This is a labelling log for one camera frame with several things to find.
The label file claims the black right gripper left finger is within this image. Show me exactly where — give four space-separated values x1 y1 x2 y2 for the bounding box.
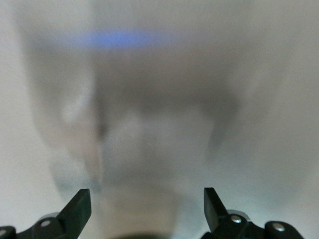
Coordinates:
0 188 92 239

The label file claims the pale green bowl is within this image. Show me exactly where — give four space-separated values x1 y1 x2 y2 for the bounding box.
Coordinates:
0 0 319 239

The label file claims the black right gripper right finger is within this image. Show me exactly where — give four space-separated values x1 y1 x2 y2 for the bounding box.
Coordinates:
201 187 305 239

